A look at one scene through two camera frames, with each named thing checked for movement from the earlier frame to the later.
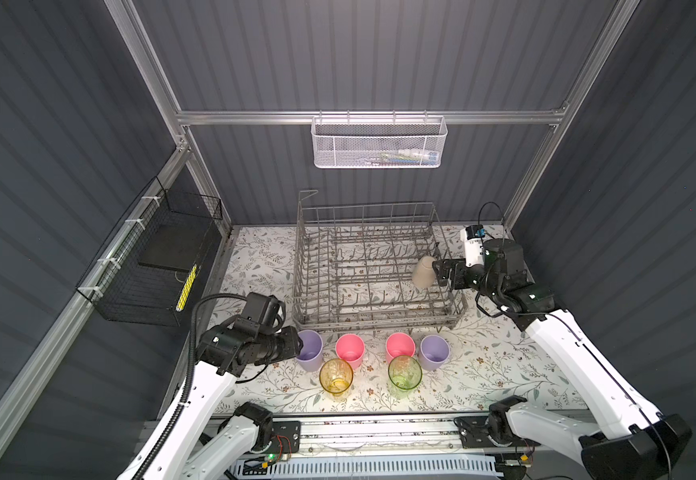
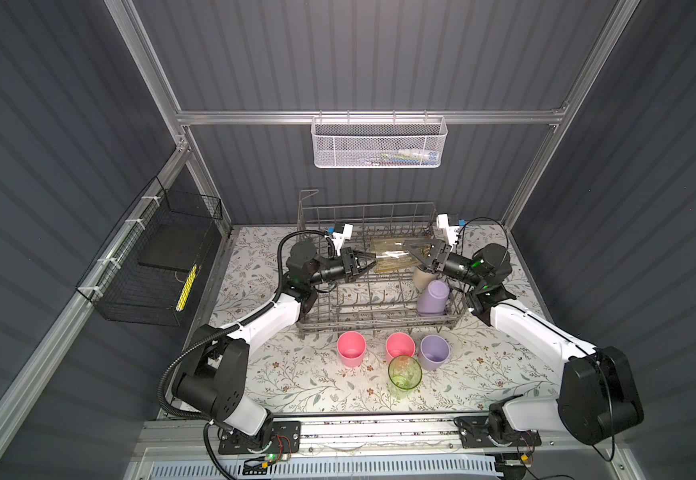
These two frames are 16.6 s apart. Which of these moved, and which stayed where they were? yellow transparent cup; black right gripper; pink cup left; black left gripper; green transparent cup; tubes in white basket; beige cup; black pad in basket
Moved: yellow transparent cup; black left gripper
Stayed: beige cup; pink cup left; green transparent cup; black pad in basket; black right gripper; tubes in white basket
